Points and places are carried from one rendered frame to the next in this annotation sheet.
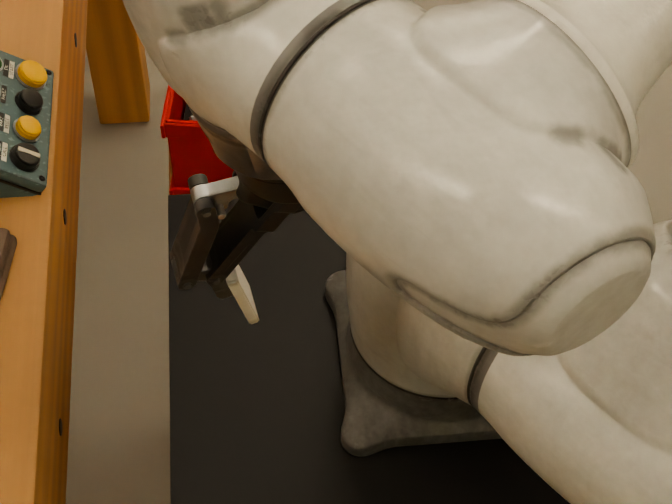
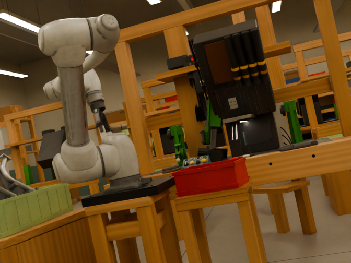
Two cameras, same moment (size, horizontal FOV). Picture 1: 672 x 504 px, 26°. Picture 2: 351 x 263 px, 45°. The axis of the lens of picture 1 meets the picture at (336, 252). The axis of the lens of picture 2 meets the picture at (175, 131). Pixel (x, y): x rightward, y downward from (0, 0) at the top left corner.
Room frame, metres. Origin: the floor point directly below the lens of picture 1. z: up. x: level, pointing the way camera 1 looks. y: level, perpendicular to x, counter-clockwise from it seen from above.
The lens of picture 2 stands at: (1.65, -1.94, 1.06)
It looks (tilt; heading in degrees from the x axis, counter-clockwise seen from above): 2 degrees up; 109
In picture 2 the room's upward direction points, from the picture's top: 12 degrees counter-clockwise
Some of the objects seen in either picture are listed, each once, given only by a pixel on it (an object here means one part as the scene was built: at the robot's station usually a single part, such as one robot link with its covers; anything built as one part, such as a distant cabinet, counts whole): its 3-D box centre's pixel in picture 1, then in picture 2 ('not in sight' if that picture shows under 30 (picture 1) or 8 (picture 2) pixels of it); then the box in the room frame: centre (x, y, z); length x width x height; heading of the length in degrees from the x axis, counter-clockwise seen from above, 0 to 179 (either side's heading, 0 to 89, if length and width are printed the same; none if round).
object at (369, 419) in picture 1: (436, 320); (129, 181); (0.71, -0.09, 0.92); 0.22 x 0.18 x 0.06; 5
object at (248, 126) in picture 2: not in sight; (250, 125); (1.20, 0.78, 1.07); 0.30 x 0.18 x 0.34; 4
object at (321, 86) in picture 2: not in sight; (233, 105); (1.08, 1.00, 1.23); 1.30 x 0.05 x 0.09; 4
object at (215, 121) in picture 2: not in sight; (214, 116); (1.03, 0.56, 1.17); 0.13 x 0.12 x 0.20; 4
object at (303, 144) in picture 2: not in sight; (297, 145); (1.48, 0.38, 0.91); 0.20 x 0.11 x 0.03; 8
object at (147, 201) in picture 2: not in sight; (129, 200); (0.69, -0.09, 0.83); 0.32 x 0.32 x 0.04; 4
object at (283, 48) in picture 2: not in sight; (222, 63); (1.08, 0.89, 1.52); 0.90 x 0.25 x 0.04; 4
